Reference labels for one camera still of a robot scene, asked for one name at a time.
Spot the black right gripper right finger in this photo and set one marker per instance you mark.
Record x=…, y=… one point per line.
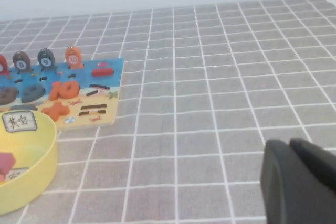
x=317, y=159

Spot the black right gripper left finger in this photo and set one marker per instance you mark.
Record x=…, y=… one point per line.
x=288, y=187

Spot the red minus sign piece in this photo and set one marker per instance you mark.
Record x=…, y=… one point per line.
x=102, y=72

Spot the wooden sea puzzle board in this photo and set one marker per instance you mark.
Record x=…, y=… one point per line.
x=84, y=78

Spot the orange plus sign piece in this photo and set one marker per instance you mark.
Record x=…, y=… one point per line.
x=55, y=110

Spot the yellow plastic bowl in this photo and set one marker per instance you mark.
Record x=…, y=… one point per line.
x=39, y=155

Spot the orange number ten piece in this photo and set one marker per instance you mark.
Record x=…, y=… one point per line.
x=56, y=91

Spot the orange fish piece ten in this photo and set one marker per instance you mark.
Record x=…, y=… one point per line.
x=73, y=57

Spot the dark grey fish piece nine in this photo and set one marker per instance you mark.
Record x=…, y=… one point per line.
x=46, y=60

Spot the dark grey number nine piece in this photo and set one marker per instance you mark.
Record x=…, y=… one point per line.
x=29, y=98

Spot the pink rectangle piece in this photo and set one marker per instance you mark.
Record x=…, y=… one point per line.
x=6, y=162

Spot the brown number eight piece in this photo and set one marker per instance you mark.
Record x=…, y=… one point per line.
x=14, y=94

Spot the brown fish piece eight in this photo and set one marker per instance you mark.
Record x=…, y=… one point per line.
x=21, y=62

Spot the red fish piece seven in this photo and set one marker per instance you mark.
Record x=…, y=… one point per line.
x=3, y=65

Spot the grey checked tablecloth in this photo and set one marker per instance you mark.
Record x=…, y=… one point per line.
x=210, y=77

